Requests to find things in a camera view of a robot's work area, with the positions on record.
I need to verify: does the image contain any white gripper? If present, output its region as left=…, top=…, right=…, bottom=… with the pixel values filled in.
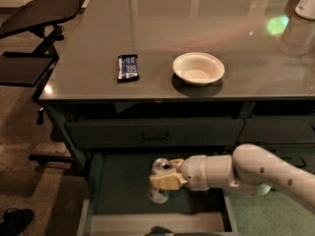
left=149, top=155, right=210, bottom=191

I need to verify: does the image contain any green 7up soda can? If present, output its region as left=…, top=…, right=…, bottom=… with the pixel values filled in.
left=148, top=158, right=171, bottom=205

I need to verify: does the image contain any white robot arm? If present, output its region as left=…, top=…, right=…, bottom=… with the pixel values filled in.
left=149, top=144, right=315, bottom=212

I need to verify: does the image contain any closed top drawer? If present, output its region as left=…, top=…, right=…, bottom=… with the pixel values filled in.
left=65, top=117, right=245, bottom=148

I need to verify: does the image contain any open middle drawer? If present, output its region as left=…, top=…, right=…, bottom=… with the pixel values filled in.
left=77, top=152, right=239, bottom=236

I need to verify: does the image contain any top right drawer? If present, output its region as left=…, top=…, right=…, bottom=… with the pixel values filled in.
left=238, top=116, right=315, bottom=145

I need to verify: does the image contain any white paper bowl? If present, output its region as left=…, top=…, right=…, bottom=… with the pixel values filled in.
left=172, top=52, right=225, bottom=87

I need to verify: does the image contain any dark blue snack packet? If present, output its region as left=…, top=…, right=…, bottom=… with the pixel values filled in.
left=117, top=54, right=140, bottom=82

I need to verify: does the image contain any black shoe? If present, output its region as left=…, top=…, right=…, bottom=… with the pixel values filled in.
left=0, top=208, right=33, bottom=236

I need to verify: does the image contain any white bottle at corner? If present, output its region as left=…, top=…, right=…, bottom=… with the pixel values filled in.
left=295, top=0, right=315, bottom=20

